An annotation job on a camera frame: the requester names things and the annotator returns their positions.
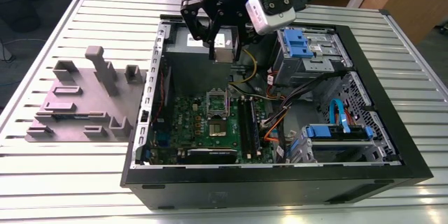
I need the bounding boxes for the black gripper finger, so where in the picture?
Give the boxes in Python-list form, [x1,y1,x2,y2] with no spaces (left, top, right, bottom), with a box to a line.
[180,0,223,61]
[232,13,261,61]

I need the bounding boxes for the silver CPU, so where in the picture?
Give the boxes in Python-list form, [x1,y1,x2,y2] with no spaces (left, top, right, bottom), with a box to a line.
[213,49,235,64]

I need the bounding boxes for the thin wire locking lever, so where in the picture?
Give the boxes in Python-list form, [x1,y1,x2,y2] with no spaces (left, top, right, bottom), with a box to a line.
[225,89,232,120]

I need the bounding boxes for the metal socket cover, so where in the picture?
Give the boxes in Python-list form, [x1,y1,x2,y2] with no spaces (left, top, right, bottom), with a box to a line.
[205,90,231,117]

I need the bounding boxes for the CPU socket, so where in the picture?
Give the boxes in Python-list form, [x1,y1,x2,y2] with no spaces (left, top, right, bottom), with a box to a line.
[208,118,231,138]

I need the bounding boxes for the blue drive bay latch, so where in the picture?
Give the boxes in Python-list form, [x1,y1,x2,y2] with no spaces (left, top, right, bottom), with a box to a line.
[289,45,315,59]
[284,29,309,48]

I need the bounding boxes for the grey power supply unit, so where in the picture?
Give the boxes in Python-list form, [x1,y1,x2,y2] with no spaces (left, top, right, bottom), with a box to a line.
[164,26,235,91]

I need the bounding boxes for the silver drive cage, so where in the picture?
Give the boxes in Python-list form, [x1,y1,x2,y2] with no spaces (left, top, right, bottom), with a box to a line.
[272,27,353,86]

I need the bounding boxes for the black RAM slot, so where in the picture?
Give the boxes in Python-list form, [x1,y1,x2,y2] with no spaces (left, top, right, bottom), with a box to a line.
[247,97,263,156]
[237,97,253,158]

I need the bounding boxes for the green motherboard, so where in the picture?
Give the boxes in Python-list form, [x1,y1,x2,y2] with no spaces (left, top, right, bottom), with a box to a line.
[148,94,276,164]

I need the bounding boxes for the hard disk in blue carrier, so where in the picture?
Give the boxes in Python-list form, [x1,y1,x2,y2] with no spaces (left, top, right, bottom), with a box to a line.
[304,125,375,142]

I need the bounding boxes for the grey parts rack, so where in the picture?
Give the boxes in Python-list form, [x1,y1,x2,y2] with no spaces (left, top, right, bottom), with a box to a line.
[25,45,148,143]

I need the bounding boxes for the empty blue disk carrier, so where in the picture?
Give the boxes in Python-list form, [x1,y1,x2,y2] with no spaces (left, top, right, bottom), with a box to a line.
[285,136,301,163]

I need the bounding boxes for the black graphics card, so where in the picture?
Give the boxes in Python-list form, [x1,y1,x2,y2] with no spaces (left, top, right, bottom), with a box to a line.
[176,147,239,166]

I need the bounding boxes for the black office chair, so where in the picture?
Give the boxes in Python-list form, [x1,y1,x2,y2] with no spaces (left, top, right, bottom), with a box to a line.
[0,0,47,34]

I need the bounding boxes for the silver disk bay cage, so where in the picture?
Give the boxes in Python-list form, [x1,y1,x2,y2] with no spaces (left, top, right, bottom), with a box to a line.
[287,125,400,164]

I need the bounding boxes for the wooden cabinet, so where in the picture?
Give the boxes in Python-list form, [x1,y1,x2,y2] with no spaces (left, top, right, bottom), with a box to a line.
[360,0,448,48]

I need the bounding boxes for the RAM stick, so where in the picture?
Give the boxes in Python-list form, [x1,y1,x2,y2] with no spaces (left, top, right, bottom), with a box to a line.
[52,113,92,120]

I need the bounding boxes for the black PC case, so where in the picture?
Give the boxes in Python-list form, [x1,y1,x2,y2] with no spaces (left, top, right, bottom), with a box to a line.
[120,13,435,210]

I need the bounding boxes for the yellow power wires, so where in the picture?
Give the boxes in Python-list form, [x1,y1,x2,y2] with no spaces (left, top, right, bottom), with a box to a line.
[229,49,259,85]

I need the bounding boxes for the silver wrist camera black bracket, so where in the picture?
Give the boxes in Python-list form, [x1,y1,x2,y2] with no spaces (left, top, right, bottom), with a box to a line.
[244,0,297,36]

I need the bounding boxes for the motherboard power cable bundle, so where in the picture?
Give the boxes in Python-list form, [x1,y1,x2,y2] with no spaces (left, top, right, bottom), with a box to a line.
[261,70,351,128]

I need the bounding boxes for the blue flat wire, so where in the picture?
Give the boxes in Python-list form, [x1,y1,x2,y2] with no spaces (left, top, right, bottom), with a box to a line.
[328,98,351,133]

